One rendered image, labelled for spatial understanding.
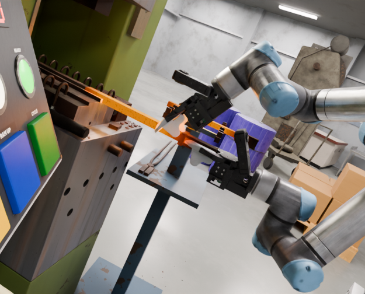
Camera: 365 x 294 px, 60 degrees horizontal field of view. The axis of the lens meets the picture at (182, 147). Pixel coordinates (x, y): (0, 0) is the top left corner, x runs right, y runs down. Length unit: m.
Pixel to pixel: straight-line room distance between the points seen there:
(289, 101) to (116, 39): 0.69
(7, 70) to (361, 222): 0.69
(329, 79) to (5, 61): 7.35
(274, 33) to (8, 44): 11.90
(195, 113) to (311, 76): 6.88
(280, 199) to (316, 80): 6.86
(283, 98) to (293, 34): 11.33
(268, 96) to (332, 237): 0.33
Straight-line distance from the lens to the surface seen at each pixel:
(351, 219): 0.77
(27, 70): 0.49
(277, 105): 0.71
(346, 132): 11.10
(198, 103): 0.81
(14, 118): 0.43
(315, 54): 7.72
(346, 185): 3.67
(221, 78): 0.80
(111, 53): 1.20
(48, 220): 0.92
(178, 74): 0.83
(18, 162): 0.40
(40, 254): 0.99
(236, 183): 0.84
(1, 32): 0.45
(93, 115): 0.93
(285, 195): 0.82
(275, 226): 0.84
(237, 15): 13.04
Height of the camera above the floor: 1.20
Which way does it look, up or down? 15 degrees down
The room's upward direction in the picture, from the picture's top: 25 degrees clockwise
